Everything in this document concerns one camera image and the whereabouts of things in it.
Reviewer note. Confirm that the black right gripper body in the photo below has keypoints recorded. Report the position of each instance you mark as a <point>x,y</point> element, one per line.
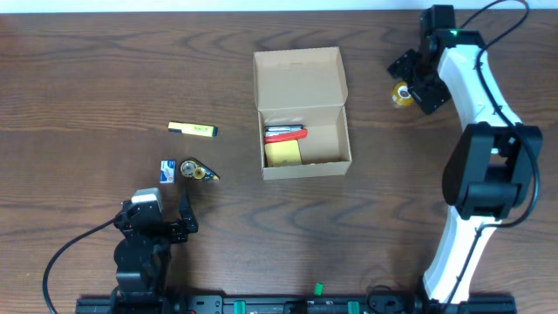
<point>422,81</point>

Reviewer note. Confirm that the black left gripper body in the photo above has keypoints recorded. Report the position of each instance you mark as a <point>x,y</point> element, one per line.
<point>173,229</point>

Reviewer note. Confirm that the yellow highlighter pen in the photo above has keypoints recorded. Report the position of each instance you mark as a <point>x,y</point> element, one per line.
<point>192,129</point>

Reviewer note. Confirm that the small blue staples box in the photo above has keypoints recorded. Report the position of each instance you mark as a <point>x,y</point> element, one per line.
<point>167,171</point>

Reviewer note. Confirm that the yellow sticky note pad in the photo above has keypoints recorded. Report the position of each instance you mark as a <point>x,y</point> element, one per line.
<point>284,153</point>

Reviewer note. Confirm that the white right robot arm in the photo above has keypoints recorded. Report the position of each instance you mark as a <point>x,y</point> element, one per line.
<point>493,166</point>

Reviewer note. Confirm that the red stapler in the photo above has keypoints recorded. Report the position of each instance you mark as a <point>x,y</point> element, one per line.
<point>275,134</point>

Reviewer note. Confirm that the clear tape roll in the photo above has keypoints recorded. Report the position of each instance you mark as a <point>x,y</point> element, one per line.
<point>400,95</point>

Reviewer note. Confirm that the yellow black correction tape dispenser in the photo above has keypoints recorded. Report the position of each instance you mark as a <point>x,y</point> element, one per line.
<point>193,169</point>

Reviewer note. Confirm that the cardboard box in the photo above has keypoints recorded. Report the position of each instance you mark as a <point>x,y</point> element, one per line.
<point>304,87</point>

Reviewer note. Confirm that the green clip on rail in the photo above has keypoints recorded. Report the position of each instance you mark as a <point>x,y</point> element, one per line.
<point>318,291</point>

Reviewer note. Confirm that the black aluminium mounting rail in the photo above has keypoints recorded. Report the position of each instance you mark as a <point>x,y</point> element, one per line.
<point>375,303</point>

